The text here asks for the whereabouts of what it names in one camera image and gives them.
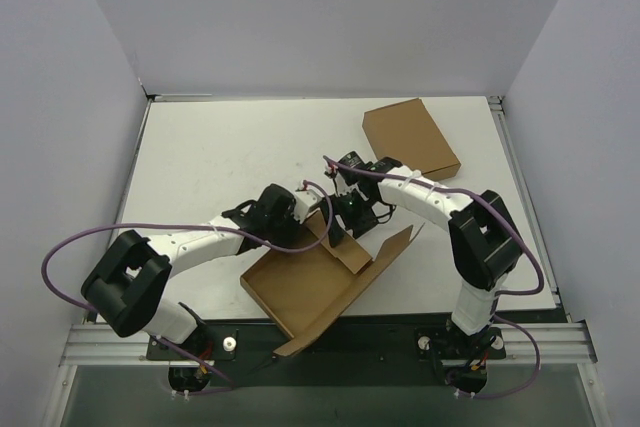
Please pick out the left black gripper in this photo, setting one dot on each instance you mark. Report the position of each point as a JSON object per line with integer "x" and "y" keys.
{"x": 272, "y": 218}

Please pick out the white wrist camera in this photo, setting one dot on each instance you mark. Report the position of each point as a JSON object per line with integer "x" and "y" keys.
{"x": 308, "y": 198}
{"x": 331, "y": 171}

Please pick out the folded closed cardboard box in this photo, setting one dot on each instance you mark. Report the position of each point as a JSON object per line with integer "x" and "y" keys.
{"x": 406, "y": 131}

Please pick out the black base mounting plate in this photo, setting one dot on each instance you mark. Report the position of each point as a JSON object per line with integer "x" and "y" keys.
{"x": 362, "y": 351}

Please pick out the cardboard box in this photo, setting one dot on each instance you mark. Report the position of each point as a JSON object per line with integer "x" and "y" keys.
{"x": 406, "y": 131}
{"x": 305, "y": 293}

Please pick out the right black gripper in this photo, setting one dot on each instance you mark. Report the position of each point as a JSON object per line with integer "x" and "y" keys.
{"x": 360, "y": 220}

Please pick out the aluminium frame rail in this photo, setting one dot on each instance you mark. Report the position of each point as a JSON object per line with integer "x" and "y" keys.
{"x": 98, "y": 345}

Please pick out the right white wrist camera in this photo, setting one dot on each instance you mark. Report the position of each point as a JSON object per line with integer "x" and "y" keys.
{"x": 331, "y": 171}

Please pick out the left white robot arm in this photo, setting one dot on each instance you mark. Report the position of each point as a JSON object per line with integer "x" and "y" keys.
{"x": 127, "y": 285}

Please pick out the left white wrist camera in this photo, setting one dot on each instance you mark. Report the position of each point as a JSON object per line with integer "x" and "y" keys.
{"x": 308, "y": 198}

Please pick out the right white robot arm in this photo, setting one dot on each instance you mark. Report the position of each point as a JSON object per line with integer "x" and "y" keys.
{"x": 480, "y": 229}

